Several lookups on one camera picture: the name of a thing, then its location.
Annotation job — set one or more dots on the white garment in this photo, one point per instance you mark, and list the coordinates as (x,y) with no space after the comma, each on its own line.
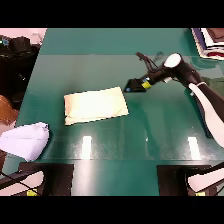
(25,141)

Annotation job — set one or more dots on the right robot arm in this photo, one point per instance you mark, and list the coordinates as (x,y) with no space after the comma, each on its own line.
(206,100)

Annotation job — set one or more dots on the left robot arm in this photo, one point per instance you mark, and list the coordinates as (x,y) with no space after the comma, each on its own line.
(23,181)

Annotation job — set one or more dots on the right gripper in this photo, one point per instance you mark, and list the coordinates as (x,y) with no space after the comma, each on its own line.
(140,85)

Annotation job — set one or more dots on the cream T-shirt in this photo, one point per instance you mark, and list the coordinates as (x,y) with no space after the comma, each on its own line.
(95,106)

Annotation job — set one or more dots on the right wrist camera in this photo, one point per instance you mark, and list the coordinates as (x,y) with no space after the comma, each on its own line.
(148,61)

